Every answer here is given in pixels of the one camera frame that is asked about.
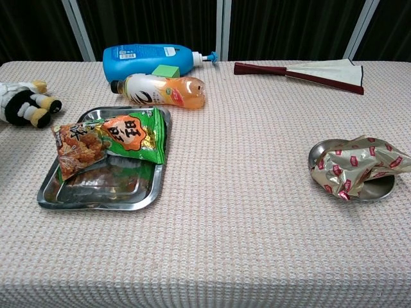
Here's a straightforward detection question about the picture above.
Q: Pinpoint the green orange snack bag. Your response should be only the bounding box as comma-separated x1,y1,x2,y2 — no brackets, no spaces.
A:
51,107,168,182

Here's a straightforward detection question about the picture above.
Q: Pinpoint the gold snack wrapper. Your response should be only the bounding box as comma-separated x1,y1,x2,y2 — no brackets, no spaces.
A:
310,134,411,201

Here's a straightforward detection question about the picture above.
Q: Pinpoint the orange drink bottle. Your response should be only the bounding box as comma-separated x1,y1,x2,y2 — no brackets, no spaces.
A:
110,73,206,110

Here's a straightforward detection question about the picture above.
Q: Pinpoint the pink waffle tablecloth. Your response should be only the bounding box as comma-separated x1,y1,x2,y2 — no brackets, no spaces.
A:
0,60,411,308

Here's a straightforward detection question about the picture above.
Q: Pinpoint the green cube block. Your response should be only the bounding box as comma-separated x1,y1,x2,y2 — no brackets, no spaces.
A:
151,64,180,79

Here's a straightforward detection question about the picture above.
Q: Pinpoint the rectangular steel tray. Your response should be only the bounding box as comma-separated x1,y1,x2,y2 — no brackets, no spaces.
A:
37,106,172,212

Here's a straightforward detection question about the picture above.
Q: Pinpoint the blue pump detergent bottle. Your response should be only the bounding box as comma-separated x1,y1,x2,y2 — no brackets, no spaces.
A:
102,44,219,87

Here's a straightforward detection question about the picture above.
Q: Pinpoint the black pleated curtain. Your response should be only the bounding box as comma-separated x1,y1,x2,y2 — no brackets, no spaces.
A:
0,0,83,65
227,0,367,62
76,0,222,62
353,0,411,63

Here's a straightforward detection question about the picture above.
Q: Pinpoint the cream dark-red folding fan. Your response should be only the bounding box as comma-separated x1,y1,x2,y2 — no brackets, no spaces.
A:
233,58,365,96

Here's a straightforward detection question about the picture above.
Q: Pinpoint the round steel plate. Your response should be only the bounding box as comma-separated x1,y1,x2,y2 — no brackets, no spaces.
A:
308,139,396,202

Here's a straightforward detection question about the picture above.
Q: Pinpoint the black white plush doll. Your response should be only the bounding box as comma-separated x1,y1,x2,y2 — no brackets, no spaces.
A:
0,79,63,129

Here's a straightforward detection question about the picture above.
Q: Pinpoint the grey metal frame post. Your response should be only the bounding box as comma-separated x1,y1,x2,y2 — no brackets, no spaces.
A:
216,0,232,62
345,0,382,62
60,0,97,62

